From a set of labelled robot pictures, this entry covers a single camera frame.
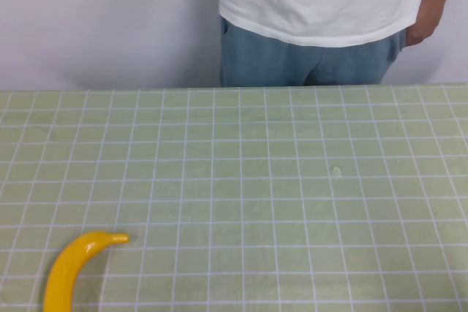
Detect green checked tablecloth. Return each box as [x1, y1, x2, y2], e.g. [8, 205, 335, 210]
[0, 83, 468, 312]

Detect yellow plastic banana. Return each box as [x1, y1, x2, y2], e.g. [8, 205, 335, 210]
[42, 230, 131, 312]

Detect person's left hand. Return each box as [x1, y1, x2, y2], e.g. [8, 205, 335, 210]
[404, 8, 442, 48]

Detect blue jeans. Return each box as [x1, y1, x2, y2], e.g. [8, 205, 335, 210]
[219, 15, 408, 88]

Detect white t-shirt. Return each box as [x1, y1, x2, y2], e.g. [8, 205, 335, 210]
[218, 0, 427, 48]

